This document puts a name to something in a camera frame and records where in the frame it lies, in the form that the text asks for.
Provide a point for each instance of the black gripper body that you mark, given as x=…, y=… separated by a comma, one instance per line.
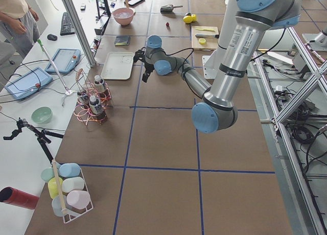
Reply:
x=148, y=65

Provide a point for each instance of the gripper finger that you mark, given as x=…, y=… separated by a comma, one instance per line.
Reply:
x=145, y=77

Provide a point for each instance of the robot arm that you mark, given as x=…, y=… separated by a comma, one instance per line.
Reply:
x=244, y=25

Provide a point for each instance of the cream bear tray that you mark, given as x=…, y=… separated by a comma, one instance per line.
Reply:
x=117, y=66

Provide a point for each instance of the grey folded cloth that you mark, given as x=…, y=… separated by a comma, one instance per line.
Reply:
x=122, y=40

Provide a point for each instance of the dark drink bottle back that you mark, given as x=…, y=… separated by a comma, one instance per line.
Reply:
x=100, y=86

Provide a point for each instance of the dark drink bottle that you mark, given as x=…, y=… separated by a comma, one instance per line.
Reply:
x=83, y=99
x=100, y=86
x=97, y=108

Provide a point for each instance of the pink bowl with ice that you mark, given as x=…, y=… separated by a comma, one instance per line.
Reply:
x=124, y=16

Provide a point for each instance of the steel rod black tip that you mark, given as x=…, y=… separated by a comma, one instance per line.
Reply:
x=207, y=36

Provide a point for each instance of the dark drink bottle front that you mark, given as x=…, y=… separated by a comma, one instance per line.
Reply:
x=97, y=108

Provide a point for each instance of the lemon half slice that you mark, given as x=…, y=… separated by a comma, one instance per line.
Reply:
x=202, y=40

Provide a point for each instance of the metal scoop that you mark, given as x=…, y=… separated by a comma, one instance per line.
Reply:
x=169, y=8

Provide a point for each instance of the wooden cutting board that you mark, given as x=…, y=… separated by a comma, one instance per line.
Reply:
x=211, y=43

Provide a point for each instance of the dark drink bottle left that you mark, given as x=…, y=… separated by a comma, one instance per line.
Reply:
x=83, y=99

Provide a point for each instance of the yellow plastic knife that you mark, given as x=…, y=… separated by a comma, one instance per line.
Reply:
x=205, y=29

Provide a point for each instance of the white rod with green tip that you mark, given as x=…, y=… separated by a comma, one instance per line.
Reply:
x=68, y=91

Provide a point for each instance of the far blue teach pendant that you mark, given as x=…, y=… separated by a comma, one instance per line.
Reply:
x=66, y=59

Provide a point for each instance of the blue teach pendant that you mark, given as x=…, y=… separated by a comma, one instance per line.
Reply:
x=66, y=59
x=28, y=84

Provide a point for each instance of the black keyboard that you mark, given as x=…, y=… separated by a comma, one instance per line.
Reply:
x=67, y=27

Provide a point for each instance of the black mouse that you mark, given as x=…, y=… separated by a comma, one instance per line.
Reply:
x=52, y=37

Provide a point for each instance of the green bowl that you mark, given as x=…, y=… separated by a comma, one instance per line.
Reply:
x=42, y=115

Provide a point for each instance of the near blue teach pendant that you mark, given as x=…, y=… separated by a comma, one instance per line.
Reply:
x=28, y=84

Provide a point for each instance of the white cup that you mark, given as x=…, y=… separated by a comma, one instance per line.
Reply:
x=71, y=184

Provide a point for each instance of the person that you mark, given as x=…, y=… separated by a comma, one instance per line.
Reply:
x=18, y=25

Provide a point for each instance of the mint green cup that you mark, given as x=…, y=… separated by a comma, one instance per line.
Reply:
x=47, y=174

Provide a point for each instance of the pink cup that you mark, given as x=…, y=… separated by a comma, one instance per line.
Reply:
x=78, y=199

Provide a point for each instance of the yellow cup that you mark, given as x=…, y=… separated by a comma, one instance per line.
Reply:
x=52, y=187

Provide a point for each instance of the pale blue cup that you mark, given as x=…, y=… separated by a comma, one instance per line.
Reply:
x=56, y=206

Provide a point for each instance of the red cylinder bottle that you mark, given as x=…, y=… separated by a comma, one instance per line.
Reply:
x=10, y=195

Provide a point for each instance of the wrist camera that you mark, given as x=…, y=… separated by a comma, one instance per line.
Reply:
x=139, y=56

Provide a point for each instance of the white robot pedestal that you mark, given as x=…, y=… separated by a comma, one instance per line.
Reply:
x=211, y=63

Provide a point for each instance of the copper wire bottle rack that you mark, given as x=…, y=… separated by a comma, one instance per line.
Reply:
x=85, y=115

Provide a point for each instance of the aluminium frame post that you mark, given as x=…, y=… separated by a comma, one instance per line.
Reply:
x=70, y=8

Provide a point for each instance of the white wire cup rack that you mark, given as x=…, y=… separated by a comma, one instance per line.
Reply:
x=70, y=213

